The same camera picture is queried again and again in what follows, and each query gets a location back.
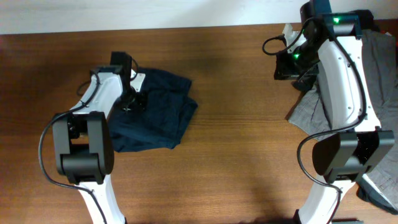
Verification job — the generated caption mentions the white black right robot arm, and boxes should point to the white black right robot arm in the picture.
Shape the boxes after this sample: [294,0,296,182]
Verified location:
[274,0,395,223]

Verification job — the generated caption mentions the dark garment at table edge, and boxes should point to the dark garment at table edge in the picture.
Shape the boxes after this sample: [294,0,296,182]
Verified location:
[356,179,397,215]

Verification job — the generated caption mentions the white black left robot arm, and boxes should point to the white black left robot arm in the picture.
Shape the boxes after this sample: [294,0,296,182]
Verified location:
[52,66,146,223]

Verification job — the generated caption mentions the light grey checked shorts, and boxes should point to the light grey checked shorts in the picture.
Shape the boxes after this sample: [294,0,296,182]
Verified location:
[289,84,397,210]

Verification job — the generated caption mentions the dark navy blue shorts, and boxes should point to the dark navy blue shorts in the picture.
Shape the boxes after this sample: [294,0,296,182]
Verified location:
[108,68,198,152]

